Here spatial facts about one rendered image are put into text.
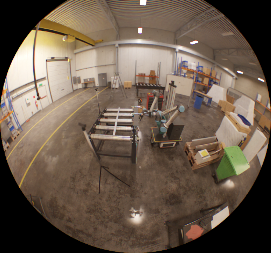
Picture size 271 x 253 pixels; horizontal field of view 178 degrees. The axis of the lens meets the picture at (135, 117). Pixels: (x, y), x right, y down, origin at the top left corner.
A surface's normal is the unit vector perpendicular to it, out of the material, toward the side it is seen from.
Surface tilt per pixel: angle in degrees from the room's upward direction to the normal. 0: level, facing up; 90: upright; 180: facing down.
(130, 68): 90
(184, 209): 0
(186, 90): 90
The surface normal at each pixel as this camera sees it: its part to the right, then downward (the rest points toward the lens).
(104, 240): 0.02, -0.86
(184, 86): -0.43, 0.45
